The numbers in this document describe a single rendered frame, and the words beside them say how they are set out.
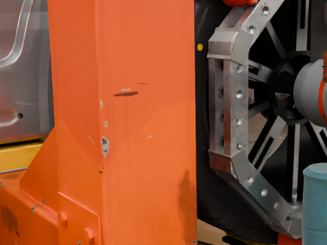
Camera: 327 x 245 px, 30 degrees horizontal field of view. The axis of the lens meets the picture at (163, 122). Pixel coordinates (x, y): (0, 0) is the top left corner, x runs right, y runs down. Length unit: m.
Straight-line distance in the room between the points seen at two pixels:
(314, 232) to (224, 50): 0.35
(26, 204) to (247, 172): 0.40
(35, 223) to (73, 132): 0.26
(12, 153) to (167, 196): 0.53
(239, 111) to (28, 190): 0.42
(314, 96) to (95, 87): 0.49
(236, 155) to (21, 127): 0.50
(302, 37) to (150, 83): 0.51
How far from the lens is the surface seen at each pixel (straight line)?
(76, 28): 0.85
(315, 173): 1.07
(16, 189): 1.22
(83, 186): 0.89
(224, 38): 1.04
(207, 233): 2.80
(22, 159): 1.35
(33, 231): 1.12
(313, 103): 1.17
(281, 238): 1.27
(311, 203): 1.08
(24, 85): 1.32
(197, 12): 1.08
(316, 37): 1.21
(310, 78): 1.18
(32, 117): 1.34
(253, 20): 1.05
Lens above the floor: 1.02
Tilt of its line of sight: 11 degrees down
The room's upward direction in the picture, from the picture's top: 1 degrees counter-clockwise
